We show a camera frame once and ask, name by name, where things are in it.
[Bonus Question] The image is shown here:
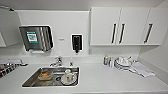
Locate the black soap dispenser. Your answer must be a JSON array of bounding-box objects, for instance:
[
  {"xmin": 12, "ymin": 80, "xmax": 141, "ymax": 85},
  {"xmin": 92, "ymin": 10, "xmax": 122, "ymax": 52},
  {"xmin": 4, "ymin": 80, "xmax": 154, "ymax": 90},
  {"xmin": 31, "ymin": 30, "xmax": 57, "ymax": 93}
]
[{"xmin": 70, "ymin": 33, "xmax": 84, "ymax": 54}]

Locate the small chrome sink pump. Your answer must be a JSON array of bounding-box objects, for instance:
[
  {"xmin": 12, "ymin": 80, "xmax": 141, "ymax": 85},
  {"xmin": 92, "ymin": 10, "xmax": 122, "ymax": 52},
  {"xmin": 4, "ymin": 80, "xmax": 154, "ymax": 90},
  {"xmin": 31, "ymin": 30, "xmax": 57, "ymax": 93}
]
[{"xmin": 69, "ymin": 59, "xmax": 75, "ymax": 67}]

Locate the chrome faucet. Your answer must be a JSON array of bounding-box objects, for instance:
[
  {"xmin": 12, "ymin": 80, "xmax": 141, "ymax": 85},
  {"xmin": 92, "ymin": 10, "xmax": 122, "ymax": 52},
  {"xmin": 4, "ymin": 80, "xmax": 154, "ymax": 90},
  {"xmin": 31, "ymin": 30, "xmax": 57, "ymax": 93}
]
[{"xmin": 49, "ymin": 55, "xmax": 65, "ymax": 68}]

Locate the small white bottle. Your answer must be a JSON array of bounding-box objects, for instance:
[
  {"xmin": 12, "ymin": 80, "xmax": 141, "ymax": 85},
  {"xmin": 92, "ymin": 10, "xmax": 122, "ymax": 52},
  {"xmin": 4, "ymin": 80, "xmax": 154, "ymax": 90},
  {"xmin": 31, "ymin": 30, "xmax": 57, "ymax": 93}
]
[{"xmin": 109, "ymin": 57, "xmax": 115, "ymax": 68}]

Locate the white cup on plate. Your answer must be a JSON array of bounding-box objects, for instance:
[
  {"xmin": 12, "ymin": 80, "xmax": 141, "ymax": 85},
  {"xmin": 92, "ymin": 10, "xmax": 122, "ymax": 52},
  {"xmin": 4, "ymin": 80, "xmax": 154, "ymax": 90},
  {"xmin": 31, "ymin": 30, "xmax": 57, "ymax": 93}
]
[{"xmin": 60, "ymin": 68, "xmax": 78, "ymax": 85}]

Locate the stack of white plates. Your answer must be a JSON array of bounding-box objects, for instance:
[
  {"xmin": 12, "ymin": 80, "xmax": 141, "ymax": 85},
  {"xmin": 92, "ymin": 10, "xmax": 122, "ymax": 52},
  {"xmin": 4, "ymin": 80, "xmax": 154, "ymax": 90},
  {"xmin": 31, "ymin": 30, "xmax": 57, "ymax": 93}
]
[{"xmin": 114, "ymin": 56, "xmax": 133, "ymax": 71}]

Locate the grey paper towel dispenser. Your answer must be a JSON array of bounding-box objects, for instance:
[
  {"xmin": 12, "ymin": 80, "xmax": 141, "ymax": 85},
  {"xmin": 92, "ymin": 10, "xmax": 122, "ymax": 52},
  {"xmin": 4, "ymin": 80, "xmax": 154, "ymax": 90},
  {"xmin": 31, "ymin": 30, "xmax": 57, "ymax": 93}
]
[{"xmin": 18, "ymin": 24, "xmax": 55, "ymax": 55}]

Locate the white dish cloth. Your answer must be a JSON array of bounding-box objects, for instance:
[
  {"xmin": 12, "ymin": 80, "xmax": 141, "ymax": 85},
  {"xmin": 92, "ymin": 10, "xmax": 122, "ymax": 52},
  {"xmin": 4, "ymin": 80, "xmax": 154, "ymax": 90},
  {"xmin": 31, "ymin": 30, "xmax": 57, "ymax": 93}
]
[{"xmin": 128, "ymin": 60, "xmax": 156, "ymax": 79}]

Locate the steel kitchen sink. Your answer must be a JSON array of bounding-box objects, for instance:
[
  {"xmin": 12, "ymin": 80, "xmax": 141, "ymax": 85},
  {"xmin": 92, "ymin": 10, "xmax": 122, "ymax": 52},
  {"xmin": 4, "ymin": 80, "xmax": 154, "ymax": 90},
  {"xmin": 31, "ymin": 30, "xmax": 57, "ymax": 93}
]
[{"xmin": 21, "ymin": 66, "xmax": 81, "ymax": 89}]

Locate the small wall label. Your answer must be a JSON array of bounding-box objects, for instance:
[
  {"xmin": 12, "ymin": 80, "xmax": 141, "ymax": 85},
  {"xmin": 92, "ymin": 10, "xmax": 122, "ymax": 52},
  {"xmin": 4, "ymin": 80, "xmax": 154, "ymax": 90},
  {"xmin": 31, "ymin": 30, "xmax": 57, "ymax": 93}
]
[{"xmin": 59, "ymin": 38, "xmax": 66, "ymax": 43}]

